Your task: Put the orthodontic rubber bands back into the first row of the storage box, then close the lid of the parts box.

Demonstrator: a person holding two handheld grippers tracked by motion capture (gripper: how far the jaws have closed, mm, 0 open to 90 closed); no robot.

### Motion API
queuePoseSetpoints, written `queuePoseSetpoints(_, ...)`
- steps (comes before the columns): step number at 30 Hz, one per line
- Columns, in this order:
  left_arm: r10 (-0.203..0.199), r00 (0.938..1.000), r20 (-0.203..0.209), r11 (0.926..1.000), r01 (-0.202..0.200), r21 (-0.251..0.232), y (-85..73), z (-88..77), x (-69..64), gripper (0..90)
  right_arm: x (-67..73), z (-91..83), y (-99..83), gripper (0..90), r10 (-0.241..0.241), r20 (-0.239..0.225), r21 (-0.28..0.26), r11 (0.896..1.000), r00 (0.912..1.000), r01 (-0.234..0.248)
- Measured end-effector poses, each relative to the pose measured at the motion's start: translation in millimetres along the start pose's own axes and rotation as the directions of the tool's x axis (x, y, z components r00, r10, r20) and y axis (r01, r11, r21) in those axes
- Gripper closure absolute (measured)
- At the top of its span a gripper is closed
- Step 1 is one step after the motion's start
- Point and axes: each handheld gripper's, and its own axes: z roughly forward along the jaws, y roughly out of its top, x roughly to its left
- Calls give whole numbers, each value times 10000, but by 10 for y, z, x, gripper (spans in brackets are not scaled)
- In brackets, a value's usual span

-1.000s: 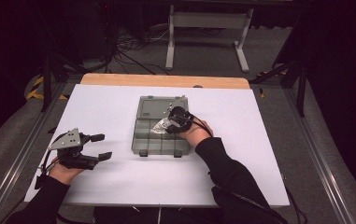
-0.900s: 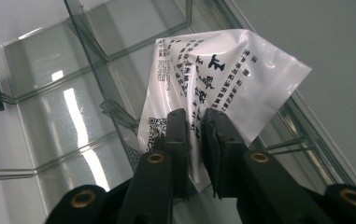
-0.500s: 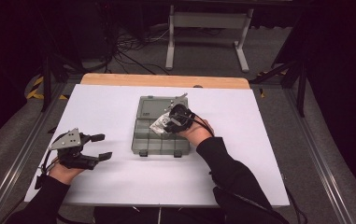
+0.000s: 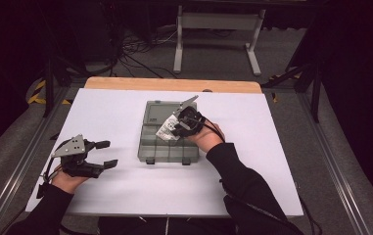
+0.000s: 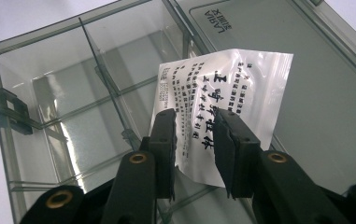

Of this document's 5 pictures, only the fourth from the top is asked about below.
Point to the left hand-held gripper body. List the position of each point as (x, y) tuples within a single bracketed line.
[(73, 147)]

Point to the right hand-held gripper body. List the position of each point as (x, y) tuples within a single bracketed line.
[(190, 120)]

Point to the white printed packet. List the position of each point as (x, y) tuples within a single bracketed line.
[(166, 130)]

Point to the grey translucent compartment storage box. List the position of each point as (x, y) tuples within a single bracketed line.
[(161, 150)]

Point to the person's right hand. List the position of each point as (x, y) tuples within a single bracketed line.
[(207, 138)]

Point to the person's left hand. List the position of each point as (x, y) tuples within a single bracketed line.
[(67, 182)]

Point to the white table board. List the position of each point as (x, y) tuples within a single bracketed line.
[(109, 189)]

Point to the wooden table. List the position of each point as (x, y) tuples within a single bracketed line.
[(161, 84)]

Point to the person's dark clothed torso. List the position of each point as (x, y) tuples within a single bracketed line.
[(164, 226)]

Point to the black tripod stand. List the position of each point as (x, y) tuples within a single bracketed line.
[(314, 84)]

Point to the aluminium floor rail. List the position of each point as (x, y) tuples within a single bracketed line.
[(17, 169), (334, 163)]

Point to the white metal stand frame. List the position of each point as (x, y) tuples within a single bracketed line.
[(218, 21)]

